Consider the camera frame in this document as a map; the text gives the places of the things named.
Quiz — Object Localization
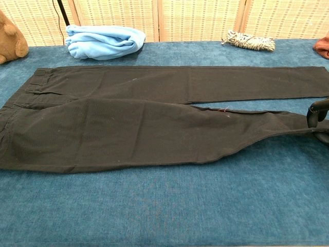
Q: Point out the light blue folded towel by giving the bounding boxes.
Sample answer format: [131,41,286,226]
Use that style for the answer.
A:
[65,25,147,61]

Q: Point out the thin black hanging cable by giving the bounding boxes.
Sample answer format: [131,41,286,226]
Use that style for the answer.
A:
[52,0,65,46]

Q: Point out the bamboo folding screen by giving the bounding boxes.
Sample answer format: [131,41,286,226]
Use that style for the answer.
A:
[0,0,329,47]

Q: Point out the blue carpet table mat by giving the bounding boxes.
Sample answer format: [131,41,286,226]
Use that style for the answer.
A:
[0,38,329,247]

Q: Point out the rust brown crumpled cloth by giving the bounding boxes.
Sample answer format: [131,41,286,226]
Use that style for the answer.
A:
[313,36,329,60]

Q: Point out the brown capybara plush toy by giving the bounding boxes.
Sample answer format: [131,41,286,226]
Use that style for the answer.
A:
[0,10,29,65]

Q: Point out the black trousers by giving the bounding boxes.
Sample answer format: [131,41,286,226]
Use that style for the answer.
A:
[0,65,329,173]

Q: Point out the white and black rope bundle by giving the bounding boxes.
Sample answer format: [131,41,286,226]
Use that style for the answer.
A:
[220,29,276,52]

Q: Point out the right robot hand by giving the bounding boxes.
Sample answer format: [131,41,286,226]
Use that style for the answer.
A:
[305,97,329,145]

